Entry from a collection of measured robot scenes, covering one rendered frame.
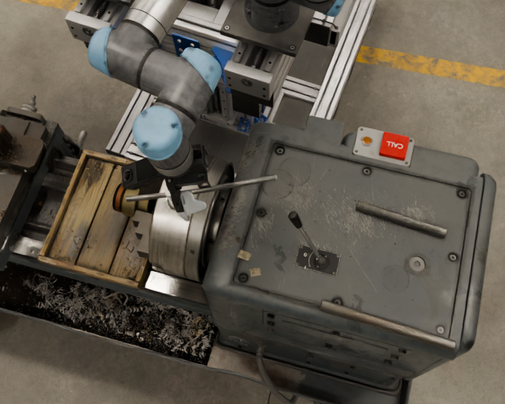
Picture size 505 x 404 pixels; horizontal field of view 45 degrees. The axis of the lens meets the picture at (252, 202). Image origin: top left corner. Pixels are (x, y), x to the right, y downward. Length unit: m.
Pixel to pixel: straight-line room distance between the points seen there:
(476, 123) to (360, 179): 1.71
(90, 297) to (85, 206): 0.36
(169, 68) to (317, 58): 1.89
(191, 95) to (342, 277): 0.55
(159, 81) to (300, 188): 0.51
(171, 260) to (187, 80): 0.59
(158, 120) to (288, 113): 1.77
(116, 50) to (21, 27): 2.43
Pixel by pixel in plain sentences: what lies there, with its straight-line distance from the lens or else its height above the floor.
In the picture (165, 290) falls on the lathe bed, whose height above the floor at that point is 0.86.
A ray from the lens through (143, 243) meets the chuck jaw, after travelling 1.53.
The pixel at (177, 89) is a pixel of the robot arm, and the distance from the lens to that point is 0.99.
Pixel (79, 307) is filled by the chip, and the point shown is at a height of 0.58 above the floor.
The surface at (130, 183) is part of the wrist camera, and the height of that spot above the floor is 1.49.
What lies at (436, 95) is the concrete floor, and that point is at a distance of 3.10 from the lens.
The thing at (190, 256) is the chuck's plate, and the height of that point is 1.17.
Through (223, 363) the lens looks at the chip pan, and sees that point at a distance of 2.01.
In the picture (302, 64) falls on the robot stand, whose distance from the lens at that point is 2.84.
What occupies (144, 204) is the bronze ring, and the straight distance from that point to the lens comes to 1.56.
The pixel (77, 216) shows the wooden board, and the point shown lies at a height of 0.88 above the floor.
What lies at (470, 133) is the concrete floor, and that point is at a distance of 3.04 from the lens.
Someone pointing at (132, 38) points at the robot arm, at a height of 1.71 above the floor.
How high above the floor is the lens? 2.53
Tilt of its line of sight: 68 degrees down
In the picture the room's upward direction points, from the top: 3 degrees counter-clockwise
